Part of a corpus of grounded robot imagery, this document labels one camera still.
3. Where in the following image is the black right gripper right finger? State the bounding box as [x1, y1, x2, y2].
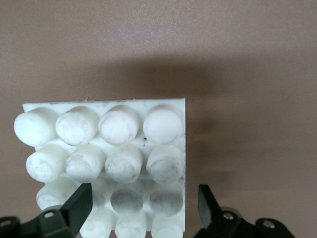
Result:
[193, 183, 296, 238]

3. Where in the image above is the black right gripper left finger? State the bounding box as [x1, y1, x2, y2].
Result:
[0, 182, 94, 238]

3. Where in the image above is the white studded base plate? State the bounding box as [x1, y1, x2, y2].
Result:
[13, 97, 187, 238]

